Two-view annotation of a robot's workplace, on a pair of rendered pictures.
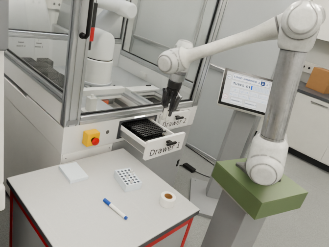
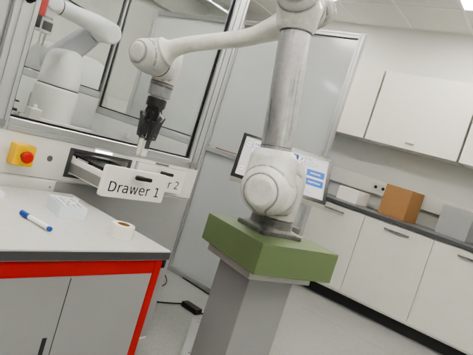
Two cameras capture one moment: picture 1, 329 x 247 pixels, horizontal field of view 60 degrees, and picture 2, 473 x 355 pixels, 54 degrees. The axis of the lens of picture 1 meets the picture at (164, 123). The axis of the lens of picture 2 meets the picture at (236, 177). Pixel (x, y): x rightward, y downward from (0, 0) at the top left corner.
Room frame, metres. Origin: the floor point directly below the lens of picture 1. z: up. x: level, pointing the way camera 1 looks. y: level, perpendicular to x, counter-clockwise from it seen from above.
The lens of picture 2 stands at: (-0.33, -0.36, 1.13)
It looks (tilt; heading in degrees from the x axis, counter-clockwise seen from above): 4 degrees down; 359
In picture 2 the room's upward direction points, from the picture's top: 17 degrees clockwise
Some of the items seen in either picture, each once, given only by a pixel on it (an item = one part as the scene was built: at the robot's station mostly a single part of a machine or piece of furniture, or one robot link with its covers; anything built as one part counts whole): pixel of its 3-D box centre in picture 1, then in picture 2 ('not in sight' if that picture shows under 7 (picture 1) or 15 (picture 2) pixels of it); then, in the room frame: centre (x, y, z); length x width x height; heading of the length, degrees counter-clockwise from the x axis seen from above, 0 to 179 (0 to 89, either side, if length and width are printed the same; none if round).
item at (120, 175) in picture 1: (127, 179); (66, 207); (1.12, 0.10, 0.78); 0.12 x 0.08 x 0.04; 40
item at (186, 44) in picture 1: (181, 55); (167, 62); (1.47, 0.00, 1.34); 0.13 x 0.11 x 0.16; 163
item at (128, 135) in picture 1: (140, 129); (102, 171); (1.50, 0.13, 0.86); 0.40 x 0.26 x 0.06; 51
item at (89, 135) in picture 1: (91, 137); (22, 154); (1.25, 0.34, 0.88); 0.07 x 0.05 x 0.07; 141
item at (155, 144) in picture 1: (165, 145); (134, 184); (1.37, -0.03, 0.87); 0.29 x 0.02 x 0.11; 141
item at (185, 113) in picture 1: (174, 119); (159, 178); (1.76, -0.06, 0.87); 0.29 x 0.02 x 0.11; 141
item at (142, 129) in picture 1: (141, 129); (103, 171); (1.50, 0.12, 0.87); 0.22 x 0.18 x 0.06; 51
